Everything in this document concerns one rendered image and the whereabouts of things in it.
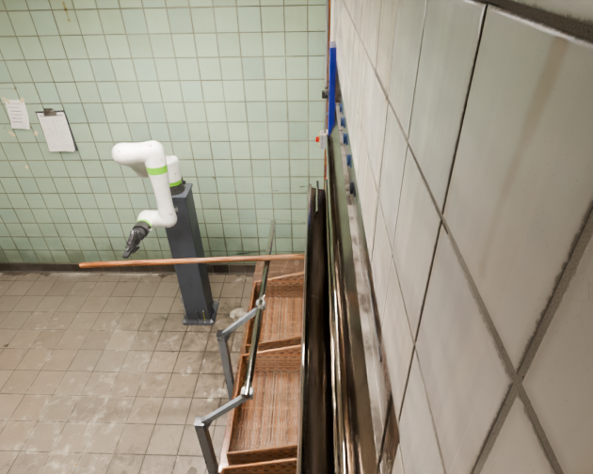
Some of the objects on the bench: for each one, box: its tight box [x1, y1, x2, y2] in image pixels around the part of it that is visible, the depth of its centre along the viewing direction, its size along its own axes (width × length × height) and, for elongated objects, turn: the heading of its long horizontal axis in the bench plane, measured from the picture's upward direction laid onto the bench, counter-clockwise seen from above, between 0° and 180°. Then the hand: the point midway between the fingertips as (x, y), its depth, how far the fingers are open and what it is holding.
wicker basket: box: [226, 344, 301, 466], centre depth 207 cm, size 49×56×28 cm
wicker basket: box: [244, 272, 304, 362], centre depth 257 cm, size 49×56×28 cm
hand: (127, 253), depth 230 cm, fingers closed
